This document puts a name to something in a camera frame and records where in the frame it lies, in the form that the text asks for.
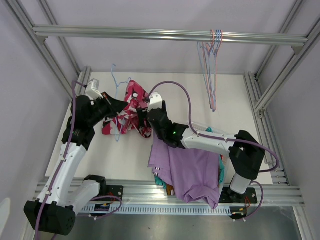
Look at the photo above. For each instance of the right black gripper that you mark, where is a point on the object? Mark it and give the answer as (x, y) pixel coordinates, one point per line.
(142, 113)

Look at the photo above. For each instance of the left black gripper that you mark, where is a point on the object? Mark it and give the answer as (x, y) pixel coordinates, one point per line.
(116, 105)

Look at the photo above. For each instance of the pink floral trousers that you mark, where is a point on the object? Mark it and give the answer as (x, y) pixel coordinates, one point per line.
(128, 119)

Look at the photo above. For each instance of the blue wire hanger lilac trousers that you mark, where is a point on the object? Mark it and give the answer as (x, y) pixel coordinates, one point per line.
(214, 55)

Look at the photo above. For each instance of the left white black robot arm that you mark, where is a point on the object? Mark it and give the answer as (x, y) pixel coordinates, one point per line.
(55, 209)

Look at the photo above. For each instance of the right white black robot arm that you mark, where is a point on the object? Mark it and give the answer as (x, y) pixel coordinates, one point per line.
(245, 153)

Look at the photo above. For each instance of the white plastic basket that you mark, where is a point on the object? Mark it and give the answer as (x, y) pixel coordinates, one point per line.
(203, 137)

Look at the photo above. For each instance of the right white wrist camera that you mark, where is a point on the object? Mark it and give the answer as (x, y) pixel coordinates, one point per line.
(154, 101)

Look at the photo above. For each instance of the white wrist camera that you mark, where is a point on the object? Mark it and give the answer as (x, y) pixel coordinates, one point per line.
(92, 89)
(154, 101)

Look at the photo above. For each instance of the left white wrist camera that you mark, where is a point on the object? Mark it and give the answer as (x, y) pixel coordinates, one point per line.
(92, 89)

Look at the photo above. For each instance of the aluminium frame left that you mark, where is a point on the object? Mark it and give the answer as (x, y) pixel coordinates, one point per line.
(24, 20)

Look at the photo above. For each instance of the aluminium frame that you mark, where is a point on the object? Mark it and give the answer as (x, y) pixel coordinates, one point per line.
(290, 82)
(24, 20)

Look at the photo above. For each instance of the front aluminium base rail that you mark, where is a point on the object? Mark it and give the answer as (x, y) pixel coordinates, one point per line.
(148, 193)

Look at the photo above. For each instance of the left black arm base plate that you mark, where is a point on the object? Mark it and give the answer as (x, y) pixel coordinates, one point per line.
(115, 190)

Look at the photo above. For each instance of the white slotted cable duct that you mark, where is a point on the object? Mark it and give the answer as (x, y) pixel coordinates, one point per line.
(151, 209)

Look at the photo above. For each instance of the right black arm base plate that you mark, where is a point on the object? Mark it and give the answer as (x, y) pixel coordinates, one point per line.
(230, 197)

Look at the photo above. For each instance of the aluminium frame right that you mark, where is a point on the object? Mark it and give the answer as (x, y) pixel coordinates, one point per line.
(290, 82)

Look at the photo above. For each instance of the aluminium hanging rail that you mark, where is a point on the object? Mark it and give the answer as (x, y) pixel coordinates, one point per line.
(68, 31)

